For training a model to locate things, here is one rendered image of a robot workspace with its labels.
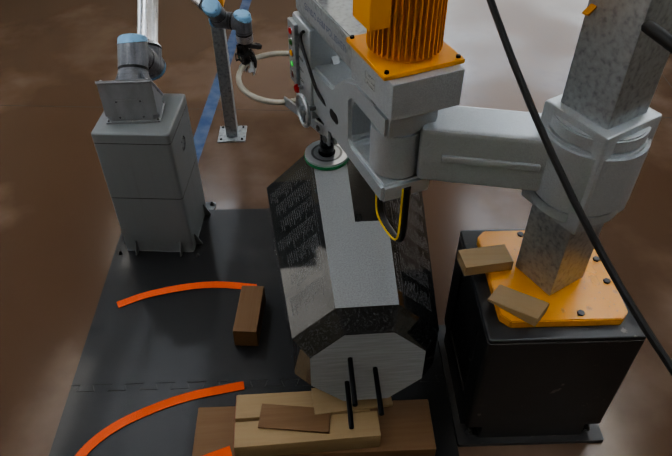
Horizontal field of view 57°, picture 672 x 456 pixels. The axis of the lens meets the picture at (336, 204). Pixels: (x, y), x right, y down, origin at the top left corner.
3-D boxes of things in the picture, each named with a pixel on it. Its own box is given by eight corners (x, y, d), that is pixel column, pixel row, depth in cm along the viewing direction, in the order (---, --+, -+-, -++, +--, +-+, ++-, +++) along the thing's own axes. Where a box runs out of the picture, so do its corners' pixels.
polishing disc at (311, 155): (355, 147, 305) (355, 145, 304) (337, 172, 291) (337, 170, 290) (316, 137, 312) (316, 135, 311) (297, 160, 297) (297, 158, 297)
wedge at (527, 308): (546, 311, 236) (549, 302, 233) (534, 327, 230) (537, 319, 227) (499, 285, 246) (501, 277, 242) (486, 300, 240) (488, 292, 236)
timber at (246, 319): (244, 299, 339) (241, 285, 331) (265, 300, 338) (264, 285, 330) (234, 345, 316) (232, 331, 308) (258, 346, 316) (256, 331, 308)
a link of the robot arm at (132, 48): (111, 65, 310) (111, 31, 312) (127, 75, 327) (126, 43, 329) (141, 62, 309) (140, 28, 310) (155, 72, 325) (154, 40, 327)
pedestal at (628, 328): (559, 323, 328) (598, 221, 279) (603, 442, 279) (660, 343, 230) (434, 327, 327) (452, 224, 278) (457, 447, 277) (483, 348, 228)
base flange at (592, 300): (585, 234, 273) (588, 226, 269) (628, 325, 236) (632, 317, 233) (474, 237, 271) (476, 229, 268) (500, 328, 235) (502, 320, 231)
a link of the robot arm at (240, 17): (235, 6, 330) (253, 9, 329) (237, 28, 339) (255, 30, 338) (229, 15, 324) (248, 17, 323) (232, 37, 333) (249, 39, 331)
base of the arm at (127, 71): (107, 83, 307) (107, 63, 308) (122, 93, 326) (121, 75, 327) (145, 81, 306) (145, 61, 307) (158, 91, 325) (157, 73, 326)
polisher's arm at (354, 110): (427, 211, 237) (441, 101, 205) (373, 228, 230) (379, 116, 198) (348, 113, 288) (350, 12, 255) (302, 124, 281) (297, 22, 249)
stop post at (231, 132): (247, 126, 465) (230, -17, 394) (245, 142, 450) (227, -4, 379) (220, 127, 465) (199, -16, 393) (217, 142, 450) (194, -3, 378)
